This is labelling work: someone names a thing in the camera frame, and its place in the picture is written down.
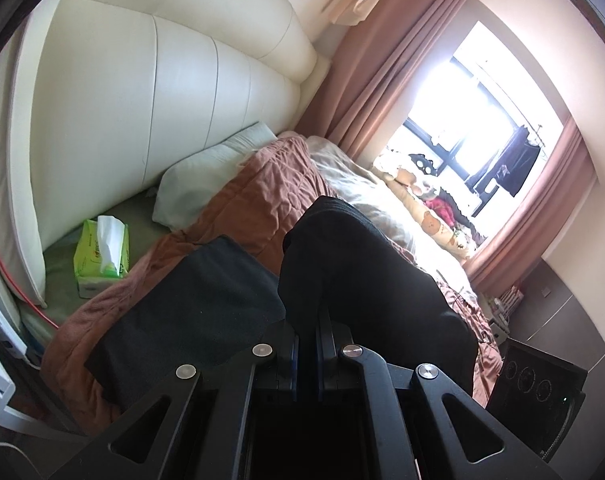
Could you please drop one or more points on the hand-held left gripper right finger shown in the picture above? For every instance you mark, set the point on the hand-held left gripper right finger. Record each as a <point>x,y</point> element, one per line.
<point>327,365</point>

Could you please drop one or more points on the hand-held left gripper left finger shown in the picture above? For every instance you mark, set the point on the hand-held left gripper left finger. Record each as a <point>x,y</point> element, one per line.
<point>282,355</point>

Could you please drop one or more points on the black pants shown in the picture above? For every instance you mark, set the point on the black pants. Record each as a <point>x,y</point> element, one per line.
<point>372,285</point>

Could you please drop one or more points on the folded dark grey cloth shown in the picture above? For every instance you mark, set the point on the folded dark grey cloth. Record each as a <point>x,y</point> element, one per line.
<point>192,300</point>

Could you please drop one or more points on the brown blanket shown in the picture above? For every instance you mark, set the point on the brown blanket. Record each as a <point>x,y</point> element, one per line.
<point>252,195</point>

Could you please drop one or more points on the beige printed pillow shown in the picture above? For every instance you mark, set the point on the beige printed pillow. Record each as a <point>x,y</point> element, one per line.
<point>432,222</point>

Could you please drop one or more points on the light grey duvet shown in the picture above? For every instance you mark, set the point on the light grey duvet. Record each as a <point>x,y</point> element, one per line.
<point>362,185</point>

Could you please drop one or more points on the stack of books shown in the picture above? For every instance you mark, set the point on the stack of books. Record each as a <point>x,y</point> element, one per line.
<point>507,305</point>

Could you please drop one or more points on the red cloth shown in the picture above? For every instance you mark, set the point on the red cloth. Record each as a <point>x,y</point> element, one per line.
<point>440,206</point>

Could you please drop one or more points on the white pillow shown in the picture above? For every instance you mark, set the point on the white pillow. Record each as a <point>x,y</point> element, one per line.
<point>202,175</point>

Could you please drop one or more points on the black appliance with dials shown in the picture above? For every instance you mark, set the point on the black appliance with dials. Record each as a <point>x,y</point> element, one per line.
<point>532,385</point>

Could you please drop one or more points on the green tissue pack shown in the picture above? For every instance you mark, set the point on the green tissue pack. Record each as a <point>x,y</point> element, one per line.
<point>95,260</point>

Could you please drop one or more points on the green bed sheet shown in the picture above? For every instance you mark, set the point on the green bed sheet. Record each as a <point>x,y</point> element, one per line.
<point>62,285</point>

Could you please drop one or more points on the pink curtain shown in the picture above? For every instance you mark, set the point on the pink curtain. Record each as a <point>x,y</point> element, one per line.
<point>382,60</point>
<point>532,210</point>

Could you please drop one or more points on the hanging dark clothes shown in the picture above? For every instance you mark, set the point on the hanging dark clothes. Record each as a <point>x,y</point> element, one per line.
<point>519,160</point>

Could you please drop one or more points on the window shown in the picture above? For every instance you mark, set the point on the window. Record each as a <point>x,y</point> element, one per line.
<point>462,105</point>

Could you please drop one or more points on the cream padded headboard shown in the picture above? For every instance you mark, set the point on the cream padded headboard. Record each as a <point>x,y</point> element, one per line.
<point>132,85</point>

